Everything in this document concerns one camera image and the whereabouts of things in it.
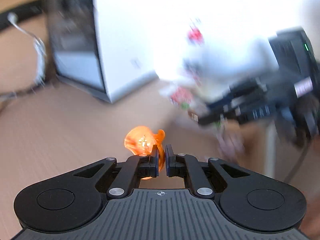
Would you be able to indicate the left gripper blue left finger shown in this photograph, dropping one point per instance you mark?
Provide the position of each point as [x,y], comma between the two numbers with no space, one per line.
[131,172]

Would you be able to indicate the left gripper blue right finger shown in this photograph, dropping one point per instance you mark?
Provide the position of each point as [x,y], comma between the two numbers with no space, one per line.
[192,172]

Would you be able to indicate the orange plastic shell half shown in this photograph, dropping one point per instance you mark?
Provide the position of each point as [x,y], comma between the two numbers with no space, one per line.
[141,139]

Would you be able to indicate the red green snack packet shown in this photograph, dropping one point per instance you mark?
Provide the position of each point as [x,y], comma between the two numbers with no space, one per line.
[187,99]

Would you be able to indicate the white aigo computer case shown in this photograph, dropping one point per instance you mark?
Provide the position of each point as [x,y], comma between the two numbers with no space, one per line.
[109,48]

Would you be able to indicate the black wall power strip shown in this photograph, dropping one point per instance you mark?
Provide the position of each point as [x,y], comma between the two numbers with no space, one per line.
[23,12]

